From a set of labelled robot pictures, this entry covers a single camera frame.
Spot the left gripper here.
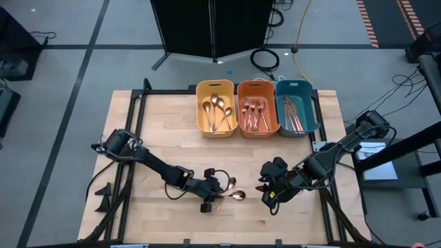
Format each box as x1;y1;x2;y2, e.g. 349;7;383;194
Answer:
187;174;227;214

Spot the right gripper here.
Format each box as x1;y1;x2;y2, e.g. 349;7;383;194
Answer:
255;165;301;215

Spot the long silver spoon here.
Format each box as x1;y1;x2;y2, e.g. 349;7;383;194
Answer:
220;190;247;202

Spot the orange plastic bin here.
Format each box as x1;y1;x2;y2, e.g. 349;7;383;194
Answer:
236;80;280;140

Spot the yellow plastic bin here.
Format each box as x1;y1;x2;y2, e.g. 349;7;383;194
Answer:
195;79;239;139

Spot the teal plastic bin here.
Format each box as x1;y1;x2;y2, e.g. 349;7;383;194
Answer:
275;79;321;138

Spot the black triangular spare finger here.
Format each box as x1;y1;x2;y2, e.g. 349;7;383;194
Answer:
94;196;112;213
94;182;113;197

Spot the white paper sheet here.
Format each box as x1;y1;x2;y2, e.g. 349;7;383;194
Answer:
356;141;399;182

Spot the black diagonal metal beam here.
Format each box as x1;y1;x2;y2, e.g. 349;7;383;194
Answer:
354;121;441;175

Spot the dark grey side table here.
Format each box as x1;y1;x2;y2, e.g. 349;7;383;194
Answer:
351;137;441;218

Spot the black folding partition screen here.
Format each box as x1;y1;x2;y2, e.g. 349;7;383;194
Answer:
150;0;275;72

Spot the grey metal pole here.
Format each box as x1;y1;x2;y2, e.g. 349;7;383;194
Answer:
418;54;441;116

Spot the grey equipment box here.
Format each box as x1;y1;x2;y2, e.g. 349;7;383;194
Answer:
0;85;21;138

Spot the black cabinet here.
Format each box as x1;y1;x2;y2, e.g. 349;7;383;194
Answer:
0;6;44;82

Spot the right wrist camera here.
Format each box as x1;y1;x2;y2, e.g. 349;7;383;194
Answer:
271;156;289;170

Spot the black metal table frame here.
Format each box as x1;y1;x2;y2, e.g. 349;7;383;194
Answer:
81;77;373;248

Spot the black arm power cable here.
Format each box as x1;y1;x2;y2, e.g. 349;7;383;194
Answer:
85;158;116;203

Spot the coiled black cable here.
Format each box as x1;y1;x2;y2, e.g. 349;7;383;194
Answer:
249;48;280;73

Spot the yellow extension cable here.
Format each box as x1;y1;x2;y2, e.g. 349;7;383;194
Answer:
291;0;314;85

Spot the black floor cable loop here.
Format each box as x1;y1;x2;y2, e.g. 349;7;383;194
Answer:
265;0;285;28

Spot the black cable bundle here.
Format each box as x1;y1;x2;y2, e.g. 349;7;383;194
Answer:
344;67;430;125

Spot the thin black floor cable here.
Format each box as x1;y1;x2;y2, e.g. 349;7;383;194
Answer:
30;30;58;48

